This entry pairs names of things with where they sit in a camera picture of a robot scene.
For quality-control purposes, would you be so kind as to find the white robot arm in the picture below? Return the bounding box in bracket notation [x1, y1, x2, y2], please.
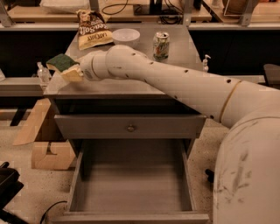
[74, 45, 280, 224]

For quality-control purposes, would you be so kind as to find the black object lower left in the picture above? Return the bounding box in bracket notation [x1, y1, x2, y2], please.
[0, 162, 28, 224]

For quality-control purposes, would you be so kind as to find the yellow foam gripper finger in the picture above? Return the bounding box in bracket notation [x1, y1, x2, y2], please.
[61, 66, 83, 82]

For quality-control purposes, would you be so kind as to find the open bottom grey drawer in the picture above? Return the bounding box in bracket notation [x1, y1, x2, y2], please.
[52, 139, 209, 224]

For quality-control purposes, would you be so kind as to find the grey drawer cabinet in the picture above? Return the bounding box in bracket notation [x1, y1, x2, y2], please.
[43, 24, 216, 158]

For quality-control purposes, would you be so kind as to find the cardboard box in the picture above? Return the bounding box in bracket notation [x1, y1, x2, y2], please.
[13, 98, 75, 171]

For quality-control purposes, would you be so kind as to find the chip bag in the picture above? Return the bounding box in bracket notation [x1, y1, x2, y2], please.
[77, 10, 113, 50]

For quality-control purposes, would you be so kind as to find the soda can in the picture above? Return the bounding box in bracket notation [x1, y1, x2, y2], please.
[153, 31, 170, 60]

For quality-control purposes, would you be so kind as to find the closed middle grey drawer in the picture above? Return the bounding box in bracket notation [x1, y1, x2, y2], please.
[54, 114, 206, 139]

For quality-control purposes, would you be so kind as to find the clear plastic bottle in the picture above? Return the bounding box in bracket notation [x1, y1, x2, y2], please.
[37, 62, 51, 84]

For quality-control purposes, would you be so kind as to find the white pump bottle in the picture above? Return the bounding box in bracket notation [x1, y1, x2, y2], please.
[202, 54, 211, 72]

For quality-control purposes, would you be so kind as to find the black floor cable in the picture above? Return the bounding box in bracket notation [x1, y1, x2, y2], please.
[39, 200, 68, 224]

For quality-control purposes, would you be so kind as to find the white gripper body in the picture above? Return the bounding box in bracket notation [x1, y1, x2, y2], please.
[80, 53, 96, 81]

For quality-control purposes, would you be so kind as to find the green and yellow sponge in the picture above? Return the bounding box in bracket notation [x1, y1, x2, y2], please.
[46, 53, 77, 72]

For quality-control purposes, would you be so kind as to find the white bowl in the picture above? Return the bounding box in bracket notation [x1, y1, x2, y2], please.
[112, 28, 140, 48]

